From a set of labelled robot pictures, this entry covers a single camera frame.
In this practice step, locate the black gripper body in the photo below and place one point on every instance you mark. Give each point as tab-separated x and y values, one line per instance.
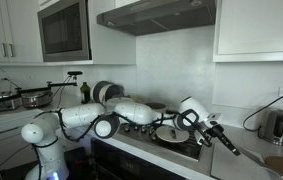
216	130

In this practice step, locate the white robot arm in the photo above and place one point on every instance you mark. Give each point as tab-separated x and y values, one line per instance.
41	132

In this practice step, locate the white pot lid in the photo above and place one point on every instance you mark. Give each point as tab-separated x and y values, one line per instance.
172	135

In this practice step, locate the black gas stove grate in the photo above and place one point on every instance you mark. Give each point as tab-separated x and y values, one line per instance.
141	126

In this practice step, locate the stainless electric kettle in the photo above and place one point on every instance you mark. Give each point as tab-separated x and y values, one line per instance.
271	129

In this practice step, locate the white upper right cabinet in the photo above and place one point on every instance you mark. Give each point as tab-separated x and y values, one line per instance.
248	30

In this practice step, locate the white cabinet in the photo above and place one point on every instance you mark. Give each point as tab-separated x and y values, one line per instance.
248	30
14	150

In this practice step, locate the light blue lidded dutch oven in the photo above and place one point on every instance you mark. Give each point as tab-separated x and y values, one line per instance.
111	103

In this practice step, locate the steel range hood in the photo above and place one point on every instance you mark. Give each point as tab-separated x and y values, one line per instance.
155	16

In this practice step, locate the dark olive oil bottle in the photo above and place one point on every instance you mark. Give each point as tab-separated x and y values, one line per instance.
85	93

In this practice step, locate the built-in microwave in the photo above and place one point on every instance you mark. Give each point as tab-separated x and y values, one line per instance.
64	31

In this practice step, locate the steel cooker on counter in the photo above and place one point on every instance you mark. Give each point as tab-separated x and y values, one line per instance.
36	99

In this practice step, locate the white lower cabinet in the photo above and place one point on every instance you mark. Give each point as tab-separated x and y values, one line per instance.
14	150

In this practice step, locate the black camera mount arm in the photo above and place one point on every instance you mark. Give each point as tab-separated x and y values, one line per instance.
31	90

